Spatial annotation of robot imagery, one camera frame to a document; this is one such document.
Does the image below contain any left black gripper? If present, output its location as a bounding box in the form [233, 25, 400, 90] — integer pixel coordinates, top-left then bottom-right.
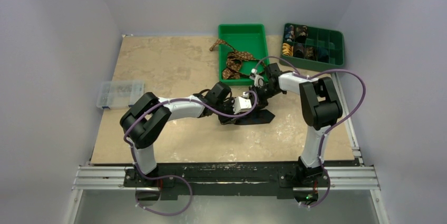
[213, 97, 240, 124]

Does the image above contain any dark navy striped tie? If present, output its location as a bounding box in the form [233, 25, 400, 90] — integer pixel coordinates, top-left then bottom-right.
[218, 109, 275, 125]

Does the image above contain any bright green plastic tray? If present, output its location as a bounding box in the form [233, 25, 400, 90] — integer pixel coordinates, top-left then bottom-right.
[216, 24, 268, 86]

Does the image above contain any dark green compartment organizer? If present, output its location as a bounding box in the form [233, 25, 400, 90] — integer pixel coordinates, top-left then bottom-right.
[280, 23, 345, 72]

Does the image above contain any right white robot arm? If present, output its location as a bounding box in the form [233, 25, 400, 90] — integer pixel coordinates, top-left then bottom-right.
[248, 63, 343, 186]

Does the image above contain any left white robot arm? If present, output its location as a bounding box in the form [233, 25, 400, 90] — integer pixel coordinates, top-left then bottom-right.
[120, 82, 242, 187]

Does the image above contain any orange striped rolled tie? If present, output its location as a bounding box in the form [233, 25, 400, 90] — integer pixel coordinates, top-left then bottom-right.
[282, 43, 294, 57]

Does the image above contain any brown patterned tie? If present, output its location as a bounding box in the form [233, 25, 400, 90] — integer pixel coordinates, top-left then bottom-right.
[209, 38, 260, 80]

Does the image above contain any blue patterned rolled tie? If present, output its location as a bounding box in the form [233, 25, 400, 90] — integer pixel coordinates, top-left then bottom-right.
[284, 24, 295, 42]

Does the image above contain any navy rolled tie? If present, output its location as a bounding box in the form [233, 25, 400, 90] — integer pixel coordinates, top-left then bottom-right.
[316, 47, 329, 63]

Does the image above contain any clear plastic parts box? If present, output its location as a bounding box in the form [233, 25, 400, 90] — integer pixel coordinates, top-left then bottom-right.
[96, 80, 145, 109]

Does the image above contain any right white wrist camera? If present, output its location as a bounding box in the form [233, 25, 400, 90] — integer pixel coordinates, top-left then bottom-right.
[249, 69, 265, 87]

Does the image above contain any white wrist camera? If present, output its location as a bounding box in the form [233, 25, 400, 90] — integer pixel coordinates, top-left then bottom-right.
[233, 92, 252, 114]
[249, 69, 265, 87]

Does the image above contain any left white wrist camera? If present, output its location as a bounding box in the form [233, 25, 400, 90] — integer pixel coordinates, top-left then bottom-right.
[233, 92, 252, 114]

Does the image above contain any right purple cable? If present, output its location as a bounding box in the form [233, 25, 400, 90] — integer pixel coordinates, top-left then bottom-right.
[254, 56, 367, 209]

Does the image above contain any purple cable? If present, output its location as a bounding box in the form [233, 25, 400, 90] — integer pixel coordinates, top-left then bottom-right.
[123, 90, 259, 216]
[254, 56, 367, 209]

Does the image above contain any black mounting base rail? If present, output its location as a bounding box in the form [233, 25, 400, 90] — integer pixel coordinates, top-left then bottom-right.
[123, 161, 329, 203]

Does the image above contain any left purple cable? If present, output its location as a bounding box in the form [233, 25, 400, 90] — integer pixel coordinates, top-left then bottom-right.
[123, 90, 259, 216]

